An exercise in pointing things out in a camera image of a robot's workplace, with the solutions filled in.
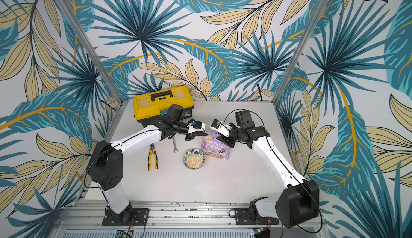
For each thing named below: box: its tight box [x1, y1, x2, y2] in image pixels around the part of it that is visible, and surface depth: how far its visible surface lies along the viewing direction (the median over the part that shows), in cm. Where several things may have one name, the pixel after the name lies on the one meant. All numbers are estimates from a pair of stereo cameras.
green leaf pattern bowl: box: [182, 148, 206, 170], surface depth 90 cm
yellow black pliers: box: [147, 143, 158, 171], surface depth 92 cm
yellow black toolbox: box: [133, 85, 195, 129], surface depth 99 cm
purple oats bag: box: [201, 131, 232, 161], surface depth 84 cm
